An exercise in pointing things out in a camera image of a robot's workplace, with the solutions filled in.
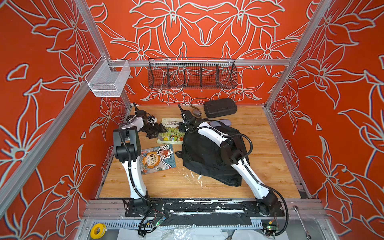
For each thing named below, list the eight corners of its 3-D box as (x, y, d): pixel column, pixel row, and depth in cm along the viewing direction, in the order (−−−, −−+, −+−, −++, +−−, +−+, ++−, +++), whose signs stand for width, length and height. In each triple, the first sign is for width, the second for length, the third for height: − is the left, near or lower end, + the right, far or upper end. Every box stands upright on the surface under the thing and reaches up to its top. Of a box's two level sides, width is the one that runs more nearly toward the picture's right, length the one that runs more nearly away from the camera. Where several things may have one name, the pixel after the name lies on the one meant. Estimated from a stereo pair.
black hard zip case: (205, 118, 113) (205, 113, 108) (203, 103, 123) (204, 97, 119) (236, 118, 112) (238, 113, 108) (232, 103, 123) (234, 97, 119)
